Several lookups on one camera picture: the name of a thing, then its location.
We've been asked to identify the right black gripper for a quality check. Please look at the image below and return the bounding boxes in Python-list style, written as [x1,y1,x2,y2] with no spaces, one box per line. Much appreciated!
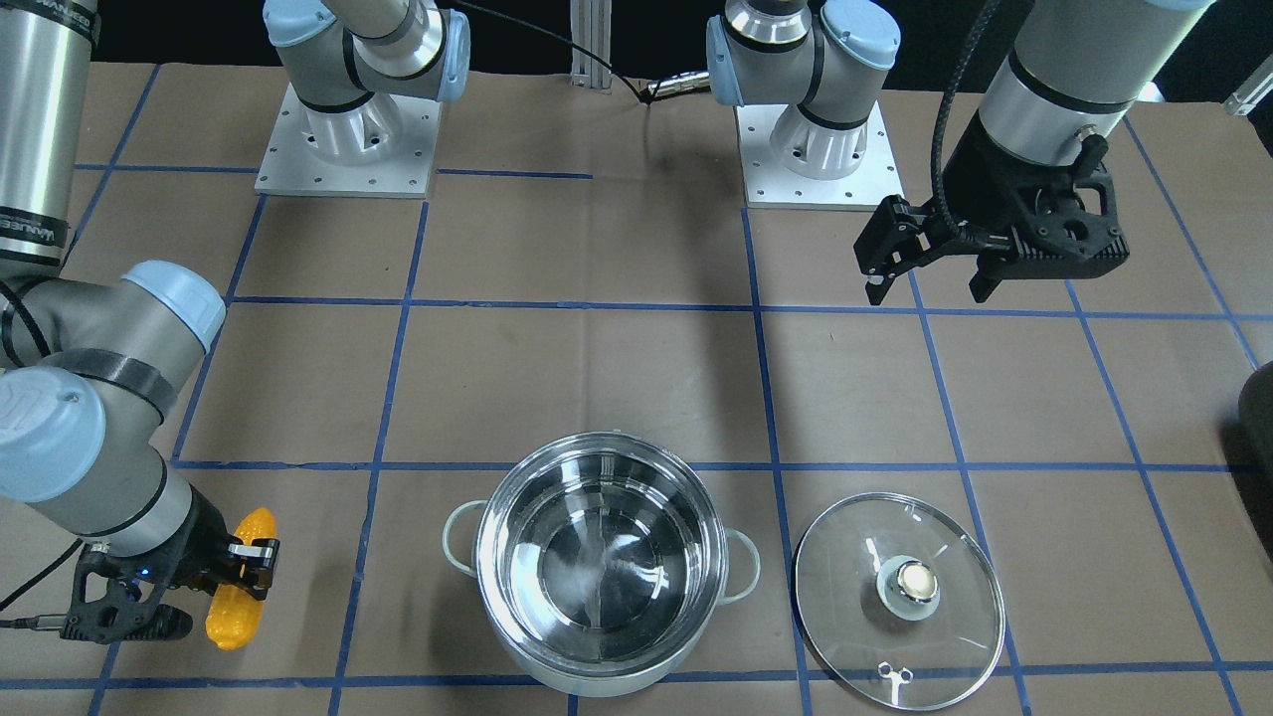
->
[61,490,280,642]

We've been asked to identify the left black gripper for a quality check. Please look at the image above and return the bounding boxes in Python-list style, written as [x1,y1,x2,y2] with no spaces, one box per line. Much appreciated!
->
[854,118,1130,304]

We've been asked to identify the yellow corn cob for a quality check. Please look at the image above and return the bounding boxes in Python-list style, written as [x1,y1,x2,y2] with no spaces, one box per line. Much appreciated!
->
[204,507,278,651]

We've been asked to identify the glass pot lid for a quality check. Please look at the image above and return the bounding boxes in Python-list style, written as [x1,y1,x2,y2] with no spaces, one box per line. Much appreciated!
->
[793,492,1006,713]

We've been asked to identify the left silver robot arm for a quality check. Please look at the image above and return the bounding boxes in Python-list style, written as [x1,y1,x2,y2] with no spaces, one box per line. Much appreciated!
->
[705,1,1209,304]

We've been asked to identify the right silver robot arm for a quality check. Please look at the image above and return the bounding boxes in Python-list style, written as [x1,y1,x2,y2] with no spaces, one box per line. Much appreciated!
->
[1,1,471,648]

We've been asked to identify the pale green electric pot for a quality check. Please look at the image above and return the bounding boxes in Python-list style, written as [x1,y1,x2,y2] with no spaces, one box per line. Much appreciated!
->
[440,431,761,698]

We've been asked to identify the brown paper table cover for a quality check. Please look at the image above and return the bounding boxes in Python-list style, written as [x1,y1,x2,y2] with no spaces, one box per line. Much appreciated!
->
[1,64,1270,715]

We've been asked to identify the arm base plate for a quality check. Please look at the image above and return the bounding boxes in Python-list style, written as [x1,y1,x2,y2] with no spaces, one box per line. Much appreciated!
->
[735,103,904,213]
[255,88,443,200]

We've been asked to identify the aluminium frame post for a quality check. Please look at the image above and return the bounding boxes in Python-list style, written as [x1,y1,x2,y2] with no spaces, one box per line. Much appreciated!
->
[570,0,614,93]

